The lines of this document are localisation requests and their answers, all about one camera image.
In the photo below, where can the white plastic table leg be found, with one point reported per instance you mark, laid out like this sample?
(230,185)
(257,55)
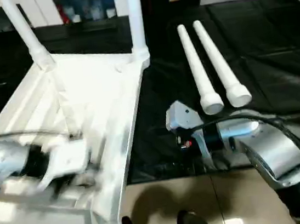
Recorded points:
(29,36)
(217,59)
(196,64)
(135,14)

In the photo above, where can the white plastic table top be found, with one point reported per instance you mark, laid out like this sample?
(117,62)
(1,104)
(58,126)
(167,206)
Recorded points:
(88,103)

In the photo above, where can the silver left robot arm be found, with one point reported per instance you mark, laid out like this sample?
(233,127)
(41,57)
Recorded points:
(1,162)

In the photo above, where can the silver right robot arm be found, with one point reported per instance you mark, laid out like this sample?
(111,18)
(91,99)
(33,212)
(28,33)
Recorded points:
(276,145)

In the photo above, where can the black work mat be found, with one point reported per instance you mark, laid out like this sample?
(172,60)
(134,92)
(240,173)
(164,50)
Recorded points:
(270,60)

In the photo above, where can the white glass door cabinet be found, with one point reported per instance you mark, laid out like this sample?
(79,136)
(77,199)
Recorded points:
(39,10)

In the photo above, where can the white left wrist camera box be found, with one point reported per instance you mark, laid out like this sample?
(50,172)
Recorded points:
(67,156)

